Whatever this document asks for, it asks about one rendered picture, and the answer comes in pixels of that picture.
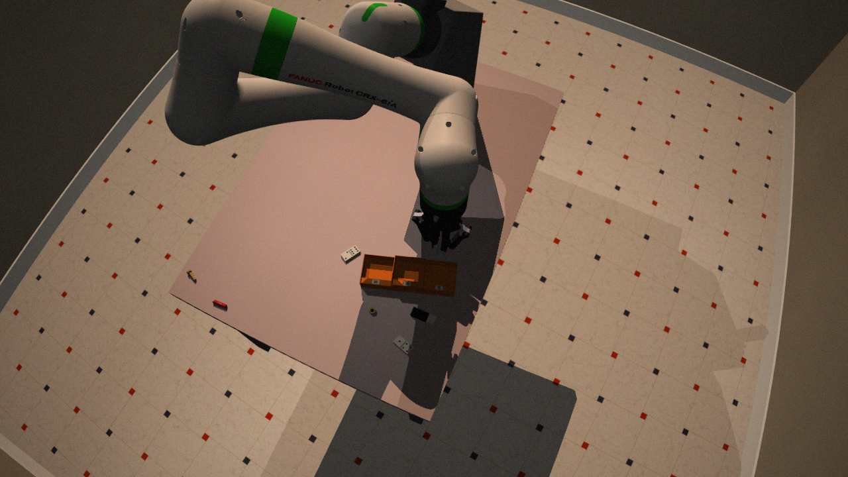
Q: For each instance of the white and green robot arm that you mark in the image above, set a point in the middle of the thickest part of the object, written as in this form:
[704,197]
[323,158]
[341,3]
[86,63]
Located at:
[311,74]

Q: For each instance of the brown rack of bins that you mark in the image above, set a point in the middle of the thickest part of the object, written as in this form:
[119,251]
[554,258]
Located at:
[409,274]

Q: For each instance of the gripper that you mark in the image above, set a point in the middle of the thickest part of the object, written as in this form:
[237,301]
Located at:
[431,232]

